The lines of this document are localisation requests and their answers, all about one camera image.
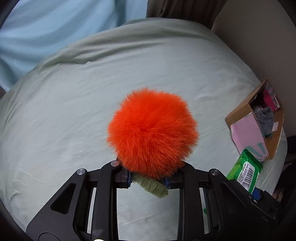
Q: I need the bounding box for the dark grey sock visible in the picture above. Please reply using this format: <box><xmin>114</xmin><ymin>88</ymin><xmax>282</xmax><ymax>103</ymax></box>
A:
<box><xmin>254</xmin><ymin>106</ymin><xmax>276</xmax><ymax>140</ymax></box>

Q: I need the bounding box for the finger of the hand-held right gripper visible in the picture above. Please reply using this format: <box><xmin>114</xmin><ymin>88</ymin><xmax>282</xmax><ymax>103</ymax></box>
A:
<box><xmin>221</xmin><ymin>179</ymin><xmax>264</xmax><ymax>209</ymax></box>

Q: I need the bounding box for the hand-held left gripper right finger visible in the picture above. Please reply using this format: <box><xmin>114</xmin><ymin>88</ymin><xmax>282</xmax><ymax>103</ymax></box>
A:
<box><xmin>165</xmin><ymin>161</ymin><xmax>227</xmax><ymax>241</ymax></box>

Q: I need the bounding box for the light blue hanging cloth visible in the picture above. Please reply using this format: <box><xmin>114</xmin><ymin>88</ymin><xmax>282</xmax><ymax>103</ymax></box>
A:
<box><xmin>0</xmin><ymin>0</ymin><xmax>150</xmax><ymax>92</ymax></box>

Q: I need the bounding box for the pale green bed sheet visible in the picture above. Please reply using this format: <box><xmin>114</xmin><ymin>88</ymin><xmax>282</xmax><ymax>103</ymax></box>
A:
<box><xmin>0</xmin><ymin>18</ymin><xmax>288</xmax><ymax>241</ymax></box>

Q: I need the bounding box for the pink printed cardboard box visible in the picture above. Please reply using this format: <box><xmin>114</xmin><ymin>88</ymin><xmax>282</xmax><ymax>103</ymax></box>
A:
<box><xmin>225</xmin><ymin>79</ymin><xmax>285</xmax><ymax>163</ymax></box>

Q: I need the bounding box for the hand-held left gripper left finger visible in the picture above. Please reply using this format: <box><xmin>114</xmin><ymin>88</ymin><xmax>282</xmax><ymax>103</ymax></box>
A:
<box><xmin>26</xmin><ymin>160</ymin><xmax>134</xmax><ymax>241</ymax></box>

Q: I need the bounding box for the brown curtain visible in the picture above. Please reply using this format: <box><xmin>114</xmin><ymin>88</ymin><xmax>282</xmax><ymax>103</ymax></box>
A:
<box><xmin>146</xmin><ymin>0</ymin><xmax>230</xmax><ymax>30</ymax></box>

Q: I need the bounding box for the green tissue packet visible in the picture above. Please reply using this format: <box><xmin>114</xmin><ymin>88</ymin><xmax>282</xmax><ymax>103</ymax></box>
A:
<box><xmin>226</xmin><ymin>148</ymin><xmax>264</xmax><ymax>194</ymax></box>

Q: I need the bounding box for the orange fluffy pompom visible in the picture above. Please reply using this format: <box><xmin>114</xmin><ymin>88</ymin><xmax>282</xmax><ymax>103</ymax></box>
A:
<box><xmin>106</xmin><ymin>87</ymin><xmax>201</xmax><ymax>199</ymax></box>

